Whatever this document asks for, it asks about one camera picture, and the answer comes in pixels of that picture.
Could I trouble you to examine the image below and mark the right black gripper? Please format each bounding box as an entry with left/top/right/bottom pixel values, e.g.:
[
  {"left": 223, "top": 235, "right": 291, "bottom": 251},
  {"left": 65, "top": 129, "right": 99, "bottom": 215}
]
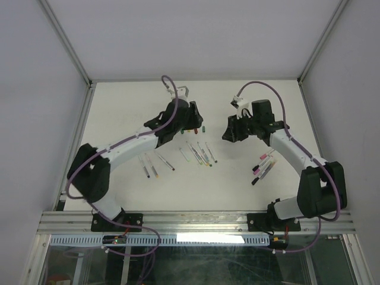
[{"left": 221, "top": 111, "right": 259, "bottom": 143}]

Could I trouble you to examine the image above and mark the light green cap marker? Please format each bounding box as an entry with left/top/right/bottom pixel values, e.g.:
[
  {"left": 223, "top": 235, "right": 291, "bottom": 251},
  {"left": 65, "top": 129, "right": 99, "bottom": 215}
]
[{"left": 179, "top": 148, "right": 190, "bottom": 162}]

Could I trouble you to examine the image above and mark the blue cap marker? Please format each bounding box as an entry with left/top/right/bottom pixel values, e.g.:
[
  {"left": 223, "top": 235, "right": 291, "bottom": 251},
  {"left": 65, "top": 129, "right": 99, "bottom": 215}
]
[{"left": 138, "top": 154, "right": 150, "bottom": 178}]

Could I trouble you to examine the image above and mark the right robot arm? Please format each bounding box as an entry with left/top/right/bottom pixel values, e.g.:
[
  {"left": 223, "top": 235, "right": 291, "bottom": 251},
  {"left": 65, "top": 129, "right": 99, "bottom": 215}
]
[{"left": 222, "top": 97, "right": 347, "bottom": 230}]

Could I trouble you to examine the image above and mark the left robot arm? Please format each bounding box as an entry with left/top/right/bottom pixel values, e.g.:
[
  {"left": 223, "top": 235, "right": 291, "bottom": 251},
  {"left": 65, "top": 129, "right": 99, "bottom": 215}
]
[{"left": 66, "top": 99, "right": 203, "bottom": 231}]

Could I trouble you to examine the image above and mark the pink cap marker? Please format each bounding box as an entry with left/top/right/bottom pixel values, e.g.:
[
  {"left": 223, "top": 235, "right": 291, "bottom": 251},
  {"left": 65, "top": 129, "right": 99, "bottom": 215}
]
[{"left": 260, "top": 149, "right": 274, "bottom": 160}]

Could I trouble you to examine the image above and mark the magenta cap marker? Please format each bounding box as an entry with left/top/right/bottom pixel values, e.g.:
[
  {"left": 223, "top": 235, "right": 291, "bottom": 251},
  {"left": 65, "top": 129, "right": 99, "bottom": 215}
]
[{"left": 254, "top": 156, "right": 277, "bottom": 176}]

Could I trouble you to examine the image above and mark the black cap marker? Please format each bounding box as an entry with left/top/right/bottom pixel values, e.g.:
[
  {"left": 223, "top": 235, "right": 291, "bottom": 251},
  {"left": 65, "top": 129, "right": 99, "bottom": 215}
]
[{"left": 251, "top": 160, "right": 277, "bottom": 185}]

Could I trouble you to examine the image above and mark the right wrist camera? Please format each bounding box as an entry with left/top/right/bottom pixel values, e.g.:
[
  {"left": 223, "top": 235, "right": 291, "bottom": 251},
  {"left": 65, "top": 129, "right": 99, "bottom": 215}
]
[{"left": 230, "top": 96, "right": 252, "bottom": 119}]

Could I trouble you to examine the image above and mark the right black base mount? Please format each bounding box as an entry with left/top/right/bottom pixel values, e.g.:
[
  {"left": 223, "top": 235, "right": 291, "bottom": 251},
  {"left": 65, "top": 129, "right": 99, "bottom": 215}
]
[{"left": 246, "top": 198, "right": 301, "bottom": 235}]

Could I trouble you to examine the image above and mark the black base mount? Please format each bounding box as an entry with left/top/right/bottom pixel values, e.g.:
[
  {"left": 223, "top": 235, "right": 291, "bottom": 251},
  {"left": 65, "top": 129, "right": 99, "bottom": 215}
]
[
  {"left": 91, "top": 208, "right": 143, "bottom": 233},
  {"left": 246, "top": 198, "right": 301, "bottom": 235}
]

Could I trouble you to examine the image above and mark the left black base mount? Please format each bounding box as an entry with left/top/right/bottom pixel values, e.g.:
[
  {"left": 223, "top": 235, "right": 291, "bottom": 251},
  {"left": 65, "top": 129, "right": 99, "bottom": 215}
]
[{"left": 91, "top": 208, "right": 143, "bottom": 233}]

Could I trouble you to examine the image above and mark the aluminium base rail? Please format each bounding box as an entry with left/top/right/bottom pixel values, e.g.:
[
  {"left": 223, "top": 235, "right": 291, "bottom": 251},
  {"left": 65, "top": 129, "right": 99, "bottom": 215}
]
[{"left": 37, "top": 211, "right": 356, "bottom": 236}]

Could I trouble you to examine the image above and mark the white slotted cable duct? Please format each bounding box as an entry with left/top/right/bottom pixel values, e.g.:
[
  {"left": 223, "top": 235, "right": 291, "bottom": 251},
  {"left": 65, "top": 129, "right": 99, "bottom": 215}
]
[{"left": 50, "top": 233, "right": 270, "bottom": 247}]

